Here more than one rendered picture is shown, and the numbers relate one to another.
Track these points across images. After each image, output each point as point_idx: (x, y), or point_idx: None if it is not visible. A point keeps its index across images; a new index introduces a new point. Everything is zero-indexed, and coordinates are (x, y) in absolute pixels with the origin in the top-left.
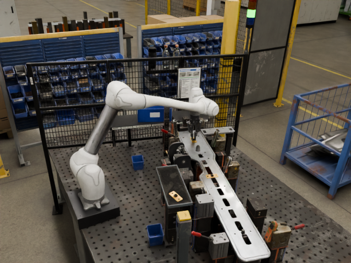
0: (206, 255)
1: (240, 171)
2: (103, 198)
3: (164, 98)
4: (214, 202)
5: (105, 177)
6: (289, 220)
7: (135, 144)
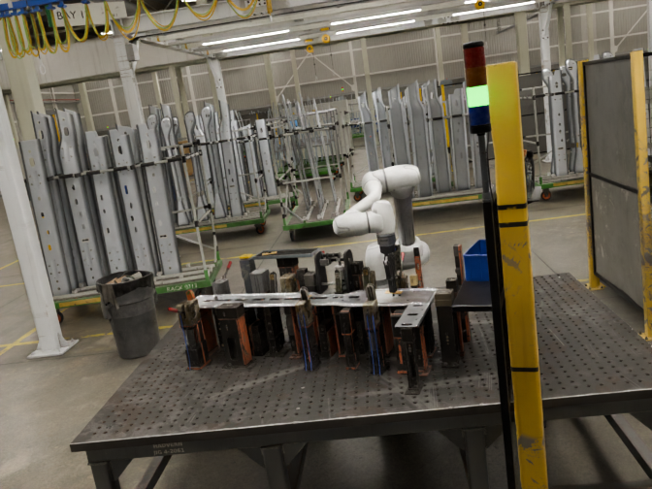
0: None
1: (362, 391)
2: None
3: (369, 194)
4: (249, 275)
5: None
6: (226, 398)
7: None
